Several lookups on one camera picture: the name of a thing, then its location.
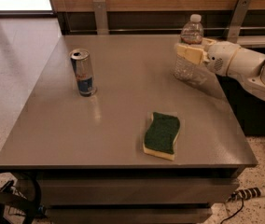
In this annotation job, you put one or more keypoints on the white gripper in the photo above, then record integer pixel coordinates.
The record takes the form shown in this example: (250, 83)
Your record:
(222, 59)

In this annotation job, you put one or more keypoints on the clear plastic water bottle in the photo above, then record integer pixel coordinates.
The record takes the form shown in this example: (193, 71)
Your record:
(189, 51)

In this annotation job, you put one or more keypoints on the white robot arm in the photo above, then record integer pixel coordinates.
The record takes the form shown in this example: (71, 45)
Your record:
(247, 67)

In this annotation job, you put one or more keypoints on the green yellow sponge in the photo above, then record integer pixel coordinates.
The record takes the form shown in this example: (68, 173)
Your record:
(161, 136)

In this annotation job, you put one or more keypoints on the silver blue energy drink can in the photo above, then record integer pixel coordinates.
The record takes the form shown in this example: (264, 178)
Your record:
(82, 67)

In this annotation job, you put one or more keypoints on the white power strip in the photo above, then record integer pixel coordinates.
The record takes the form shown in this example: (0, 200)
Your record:
(247, 194)

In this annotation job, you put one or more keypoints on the upper grey drawer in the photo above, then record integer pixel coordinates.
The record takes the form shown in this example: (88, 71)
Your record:
(136, 191)

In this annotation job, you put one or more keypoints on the grey drawer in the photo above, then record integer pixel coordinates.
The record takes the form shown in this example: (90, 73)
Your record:
(136, 191)
(129, 215)

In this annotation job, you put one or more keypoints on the lower grey drawer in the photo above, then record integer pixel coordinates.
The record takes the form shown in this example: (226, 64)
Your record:
(129, 215)

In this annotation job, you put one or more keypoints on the right metal wall bracket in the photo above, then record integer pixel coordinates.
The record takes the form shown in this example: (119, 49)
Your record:
(233, 29)

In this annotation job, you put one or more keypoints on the metal wall bracket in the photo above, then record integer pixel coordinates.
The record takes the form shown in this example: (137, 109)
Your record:
(100, 14)
(233, 29)

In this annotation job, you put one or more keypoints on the left metal wall bracket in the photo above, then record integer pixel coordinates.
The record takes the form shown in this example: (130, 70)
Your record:
(100, 14)

